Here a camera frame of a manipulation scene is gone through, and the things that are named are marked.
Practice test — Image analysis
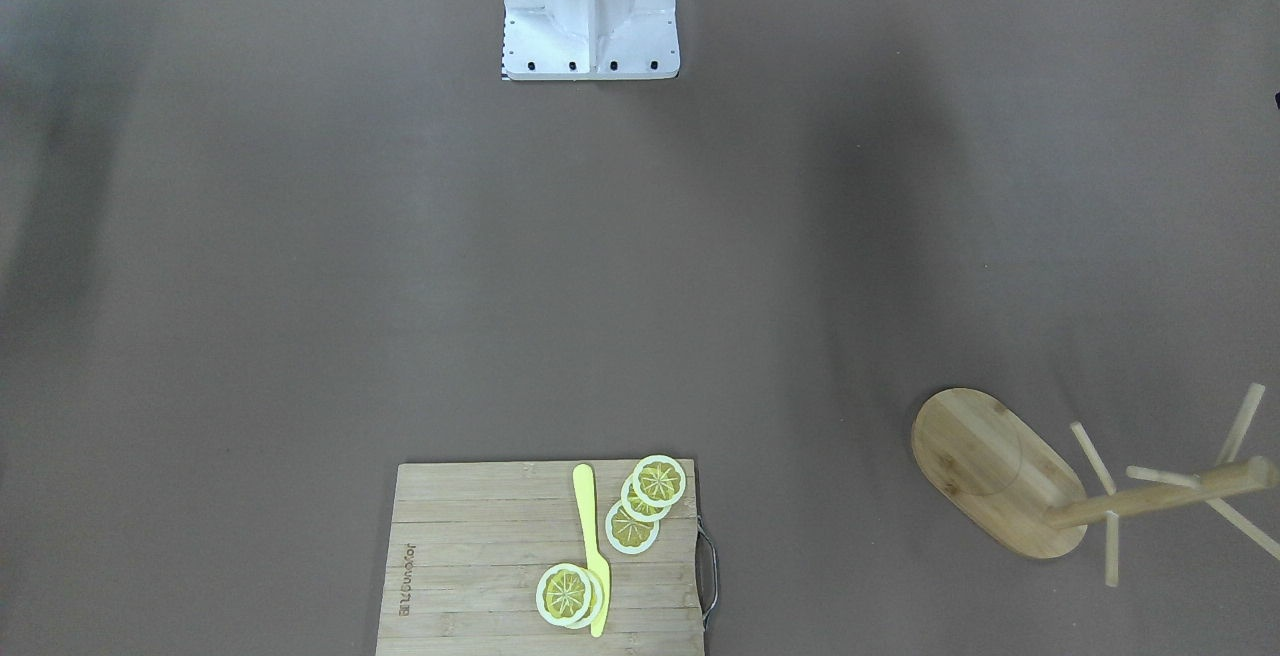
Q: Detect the yellow plastic knife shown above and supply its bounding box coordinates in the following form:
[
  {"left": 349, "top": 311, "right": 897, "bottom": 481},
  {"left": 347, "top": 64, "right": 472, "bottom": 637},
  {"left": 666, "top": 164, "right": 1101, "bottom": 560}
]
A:
[{"left": 572, "top": 463, "right": 612, "bottom": 638}]

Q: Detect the lemon slice lower stack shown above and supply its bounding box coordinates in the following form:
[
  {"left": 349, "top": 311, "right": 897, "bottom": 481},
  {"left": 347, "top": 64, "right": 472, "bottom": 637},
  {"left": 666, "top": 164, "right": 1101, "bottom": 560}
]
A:
[{"left": 605, "top": 501, "right": 660, "bottom": 555}]

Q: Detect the wooden cutting board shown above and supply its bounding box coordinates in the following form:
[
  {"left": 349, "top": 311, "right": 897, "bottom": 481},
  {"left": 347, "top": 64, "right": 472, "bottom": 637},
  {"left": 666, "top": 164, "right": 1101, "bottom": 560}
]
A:
[{"left": 376, "top": 457, "right": 717, "bottom": 655}]

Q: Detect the wooden cup storage rack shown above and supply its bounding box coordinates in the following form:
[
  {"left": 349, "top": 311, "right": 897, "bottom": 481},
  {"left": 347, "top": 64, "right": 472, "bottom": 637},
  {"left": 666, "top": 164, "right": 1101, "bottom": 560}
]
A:
[{"left": 910, "top": 383, "right": 1277, "bottom": 587}]

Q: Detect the lemon slice under front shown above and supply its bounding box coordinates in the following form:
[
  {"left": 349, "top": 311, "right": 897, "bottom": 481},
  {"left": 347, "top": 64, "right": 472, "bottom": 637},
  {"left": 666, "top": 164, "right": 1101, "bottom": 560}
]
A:
[{"left": 567, "top": 569, "right": 605, "bottom": 630}]

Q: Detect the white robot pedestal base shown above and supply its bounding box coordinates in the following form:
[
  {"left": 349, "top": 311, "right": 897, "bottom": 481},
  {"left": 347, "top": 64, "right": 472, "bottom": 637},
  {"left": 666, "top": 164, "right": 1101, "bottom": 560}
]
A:
[{"left": 500, "top": 0, "right": 681, "bottom": 81}]

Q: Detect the lemon slice top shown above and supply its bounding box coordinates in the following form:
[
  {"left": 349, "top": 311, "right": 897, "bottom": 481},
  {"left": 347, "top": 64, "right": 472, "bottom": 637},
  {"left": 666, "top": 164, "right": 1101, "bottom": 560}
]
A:
[{"left": 631, "top": 454, "right": 689, "bottom": 509}]

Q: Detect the lemon slice middle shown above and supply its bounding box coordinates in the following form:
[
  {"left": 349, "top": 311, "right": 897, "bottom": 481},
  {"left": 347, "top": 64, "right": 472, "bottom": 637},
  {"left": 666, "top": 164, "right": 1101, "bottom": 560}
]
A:
[{"left": 620, "top": 475, "right": 672, "bottom": 523}]

